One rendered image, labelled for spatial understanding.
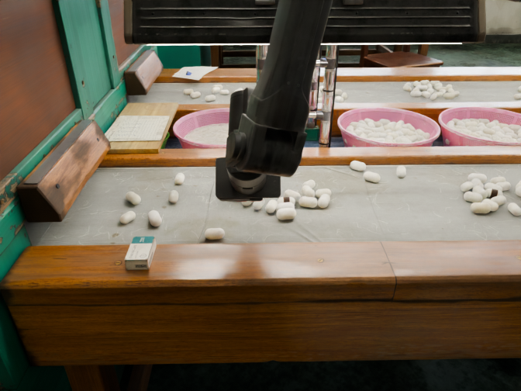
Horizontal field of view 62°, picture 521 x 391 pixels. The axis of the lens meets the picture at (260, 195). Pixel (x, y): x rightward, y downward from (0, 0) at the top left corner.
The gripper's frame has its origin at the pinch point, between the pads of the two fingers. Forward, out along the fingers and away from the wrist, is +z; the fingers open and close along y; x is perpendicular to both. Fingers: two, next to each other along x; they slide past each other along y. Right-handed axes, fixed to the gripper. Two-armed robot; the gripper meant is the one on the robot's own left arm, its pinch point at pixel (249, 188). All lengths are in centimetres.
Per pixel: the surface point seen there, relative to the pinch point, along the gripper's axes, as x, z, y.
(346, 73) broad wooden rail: -58, 75, -35
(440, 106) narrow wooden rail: -33, 47, -57
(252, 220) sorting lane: 5.1, 5.7, -0.4
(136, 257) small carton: 12.2, -9.6, 16.8
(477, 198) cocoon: 1.0, 8.8, -45.0
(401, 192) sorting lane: -1.5, 13.6, -31.8
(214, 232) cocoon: 7.7, -0.1, 6.1
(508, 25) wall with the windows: -298, 438, -331
